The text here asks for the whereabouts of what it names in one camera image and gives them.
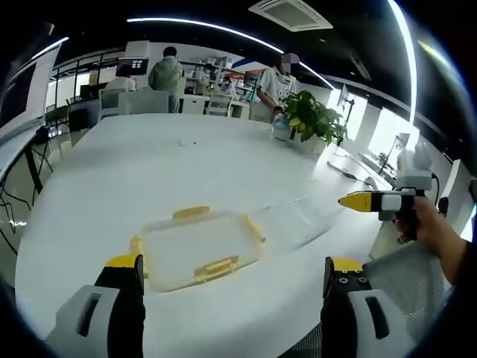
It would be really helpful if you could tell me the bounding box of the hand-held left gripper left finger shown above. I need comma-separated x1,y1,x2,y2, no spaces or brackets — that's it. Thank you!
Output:
44,254,147,358

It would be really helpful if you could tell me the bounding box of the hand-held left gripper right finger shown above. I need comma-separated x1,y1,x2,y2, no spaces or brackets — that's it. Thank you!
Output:
320,256,417,358

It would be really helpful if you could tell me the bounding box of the clear plastic container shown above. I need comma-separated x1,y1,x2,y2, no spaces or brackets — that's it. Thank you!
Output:
260,198,337,251

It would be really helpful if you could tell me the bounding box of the clear lid with yellow buckle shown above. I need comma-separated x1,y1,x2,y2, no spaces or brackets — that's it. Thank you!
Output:
129,204,268,294

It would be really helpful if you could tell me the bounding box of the person's right hand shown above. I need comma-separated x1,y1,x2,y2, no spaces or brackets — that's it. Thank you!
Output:
394,194,450,255

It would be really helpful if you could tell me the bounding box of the grey mesh chair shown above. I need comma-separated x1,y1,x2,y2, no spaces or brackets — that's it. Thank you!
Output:
362,241,456,342

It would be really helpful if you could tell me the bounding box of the white square planter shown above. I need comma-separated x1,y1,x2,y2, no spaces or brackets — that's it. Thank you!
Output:
297,133,329,162

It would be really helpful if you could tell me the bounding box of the green potted plant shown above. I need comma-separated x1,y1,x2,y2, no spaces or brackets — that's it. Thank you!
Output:
279,89,348,145

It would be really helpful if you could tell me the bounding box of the black table leg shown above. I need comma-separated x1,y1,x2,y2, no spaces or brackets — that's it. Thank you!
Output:
22,147,42,195

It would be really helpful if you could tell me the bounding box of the white office chair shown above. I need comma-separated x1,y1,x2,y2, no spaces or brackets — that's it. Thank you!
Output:
98,87,124,121
117,90,171,116
205,92,236,116

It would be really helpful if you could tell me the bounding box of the ceiling air conditioner vent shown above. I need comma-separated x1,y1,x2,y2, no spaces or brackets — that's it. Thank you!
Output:
248,0,334,32

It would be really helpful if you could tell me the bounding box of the dark computer monitor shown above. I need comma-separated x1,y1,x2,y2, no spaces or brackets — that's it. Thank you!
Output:
117,57,151,78

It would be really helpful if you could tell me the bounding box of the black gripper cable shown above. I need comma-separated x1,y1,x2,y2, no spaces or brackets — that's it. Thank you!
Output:
431,172,450,217

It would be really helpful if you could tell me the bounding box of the white cable on table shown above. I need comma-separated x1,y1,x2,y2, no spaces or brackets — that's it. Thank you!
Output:
326,159,374,184

